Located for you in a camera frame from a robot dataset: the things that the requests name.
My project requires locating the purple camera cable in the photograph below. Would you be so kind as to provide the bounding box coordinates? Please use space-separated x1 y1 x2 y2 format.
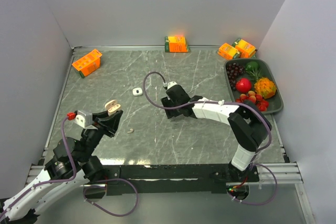
0 112 77 217
143 71 272 169

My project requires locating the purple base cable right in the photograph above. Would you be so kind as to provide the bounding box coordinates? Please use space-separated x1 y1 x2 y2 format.
227 163 278 206

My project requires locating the dark green fruit tray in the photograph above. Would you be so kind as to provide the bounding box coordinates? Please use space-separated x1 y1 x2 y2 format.
224 58 284 114

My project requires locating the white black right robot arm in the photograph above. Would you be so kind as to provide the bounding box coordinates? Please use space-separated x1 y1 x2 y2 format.
161 81 271 181

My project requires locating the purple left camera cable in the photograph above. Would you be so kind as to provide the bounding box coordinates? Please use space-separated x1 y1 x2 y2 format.
0 112 77 217

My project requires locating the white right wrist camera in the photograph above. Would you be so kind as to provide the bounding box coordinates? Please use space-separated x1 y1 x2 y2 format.
163 81 177 90

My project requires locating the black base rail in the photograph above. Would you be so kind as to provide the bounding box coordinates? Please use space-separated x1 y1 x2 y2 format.
72 163 260 196

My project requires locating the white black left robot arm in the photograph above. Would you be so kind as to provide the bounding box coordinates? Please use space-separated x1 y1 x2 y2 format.
1 110 123 223

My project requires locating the orange box right back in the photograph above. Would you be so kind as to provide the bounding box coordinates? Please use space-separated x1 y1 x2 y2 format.
232 38 257 58

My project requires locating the dark purple grape bunch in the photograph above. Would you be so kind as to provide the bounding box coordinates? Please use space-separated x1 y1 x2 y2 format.
226 63 245 91

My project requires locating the orange box right front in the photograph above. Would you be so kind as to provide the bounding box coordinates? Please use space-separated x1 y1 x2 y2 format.
217 43 241 60

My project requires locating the orange box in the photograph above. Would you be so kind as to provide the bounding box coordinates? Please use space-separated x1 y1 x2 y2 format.
164 36 191 53
232 38 257 58
72 49 102 78
217 43 241 60

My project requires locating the orange box far left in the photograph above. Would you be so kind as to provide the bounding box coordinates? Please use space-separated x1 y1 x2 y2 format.
72 49 102 78

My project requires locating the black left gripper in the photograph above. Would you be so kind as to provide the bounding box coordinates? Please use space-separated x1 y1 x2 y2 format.
78 107 123 162

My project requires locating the orange spiky fruit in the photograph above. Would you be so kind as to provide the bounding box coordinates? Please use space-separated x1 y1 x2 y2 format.
254 77 277 99

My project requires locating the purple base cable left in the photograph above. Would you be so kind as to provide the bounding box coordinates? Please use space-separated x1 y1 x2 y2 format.
82 178 139 217

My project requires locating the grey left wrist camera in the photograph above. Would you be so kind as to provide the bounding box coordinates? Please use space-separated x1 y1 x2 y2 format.
73 110 93 129

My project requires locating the red apple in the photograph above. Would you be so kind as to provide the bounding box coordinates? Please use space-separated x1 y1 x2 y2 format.
235 78 252 93

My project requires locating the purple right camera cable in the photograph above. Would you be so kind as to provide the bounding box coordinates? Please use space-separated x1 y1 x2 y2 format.
143 71 272 169

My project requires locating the orange box centre back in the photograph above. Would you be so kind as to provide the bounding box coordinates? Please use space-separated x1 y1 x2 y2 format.
164 36 191 53

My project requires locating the red yellow cherry bunch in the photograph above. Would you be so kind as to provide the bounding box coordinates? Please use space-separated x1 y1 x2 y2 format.
235 90 269 112

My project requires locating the white earbud charging case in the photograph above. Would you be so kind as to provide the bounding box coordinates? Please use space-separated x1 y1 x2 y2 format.
132 88 143 97

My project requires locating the beige earbud charging case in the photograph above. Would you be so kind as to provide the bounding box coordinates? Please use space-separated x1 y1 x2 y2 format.
104 100 121 116

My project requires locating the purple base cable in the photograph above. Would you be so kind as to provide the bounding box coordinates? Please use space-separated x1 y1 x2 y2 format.
82 178 139 217
227 163 278 206

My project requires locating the green lime with leaves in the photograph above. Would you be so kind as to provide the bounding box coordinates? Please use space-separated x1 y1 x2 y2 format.
245 61 262 81

